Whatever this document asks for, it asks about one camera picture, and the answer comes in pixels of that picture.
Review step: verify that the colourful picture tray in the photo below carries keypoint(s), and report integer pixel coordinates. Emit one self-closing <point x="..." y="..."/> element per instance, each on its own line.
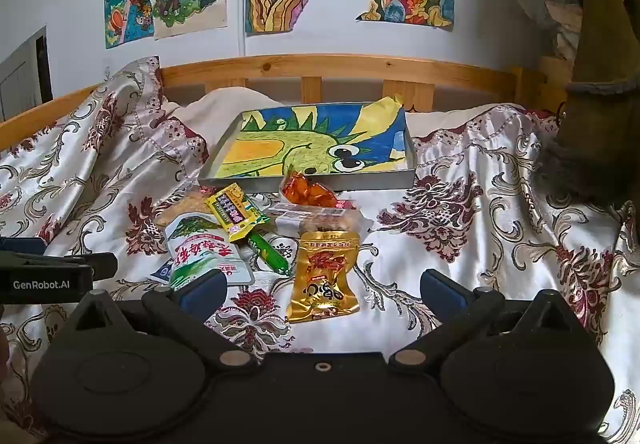
<point x="380" y="181"/>

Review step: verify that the clear bag of orange snacks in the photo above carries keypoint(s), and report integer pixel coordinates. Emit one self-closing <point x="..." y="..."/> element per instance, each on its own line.
<point x="305" y="191"/>

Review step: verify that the painted paper tray liner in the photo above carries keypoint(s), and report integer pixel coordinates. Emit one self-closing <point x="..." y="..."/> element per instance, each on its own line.
<point x="280" y="143"/>

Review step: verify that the dark blue snack packet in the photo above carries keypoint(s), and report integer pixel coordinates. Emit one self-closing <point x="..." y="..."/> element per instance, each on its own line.
<point x="161" y="273"/>

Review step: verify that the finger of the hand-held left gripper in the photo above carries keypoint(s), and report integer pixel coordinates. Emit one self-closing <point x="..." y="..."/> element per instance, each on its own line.
<point x="22" y="245"/>
<point x="95" y="265"/>

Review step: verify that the yellow snack packet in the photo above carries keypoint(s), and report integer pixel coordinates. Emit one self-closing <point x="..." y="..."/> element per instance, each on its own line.
<point x="235" y="211"/>

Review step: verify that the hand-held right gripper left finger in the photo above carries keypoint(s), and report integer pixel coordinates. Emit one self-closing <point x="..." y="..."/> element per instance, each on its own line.
<point x="200" y="290"/>

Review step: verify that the green sausage stick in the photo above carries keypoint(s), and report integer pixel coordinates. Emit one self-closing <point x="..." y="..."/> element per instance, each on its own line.
<point x="270" y="254"/>

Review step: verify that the clear rice cracker packet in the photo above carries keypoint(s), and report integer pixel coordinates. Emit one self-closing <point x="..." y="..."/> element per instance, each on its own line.
<point x="187" y="205"/>

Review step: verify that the grey door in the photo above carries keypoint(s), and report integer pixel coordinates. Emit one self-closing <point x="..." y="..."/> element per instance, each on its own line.
<point x="22" y="78"/>

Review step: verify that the white and green snack pouch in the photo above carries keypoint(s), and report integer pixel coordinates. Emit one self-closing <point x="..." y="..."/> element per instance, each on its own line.
<point x="200" y="254"/>

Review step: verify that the gold foil snack pouch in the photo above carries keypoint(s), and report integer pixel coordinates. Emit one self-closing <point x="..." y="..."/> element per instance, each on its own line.
<point x="322" y="279"/>

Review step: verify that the wooden bed headboard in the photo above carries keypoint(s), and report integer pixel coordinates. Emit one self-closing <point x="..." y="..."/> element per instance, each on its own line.
<point x="350" y="66"/>

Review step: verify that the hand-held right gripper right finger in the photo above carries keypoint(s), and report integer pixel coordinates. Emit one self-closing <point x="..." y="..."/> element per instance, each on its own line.
<point x="440" y="290"/>

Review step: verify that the clear nut bar packet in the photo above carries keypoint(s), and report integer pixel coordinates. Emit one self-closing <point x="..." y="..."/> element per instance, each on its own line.
<point x="325" y="223"/>

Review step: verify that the olive fur-trimmed coat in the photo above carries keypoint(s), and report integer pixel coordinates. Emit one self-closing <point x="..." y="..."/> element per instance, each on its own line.
<point x="600" y="23"/>

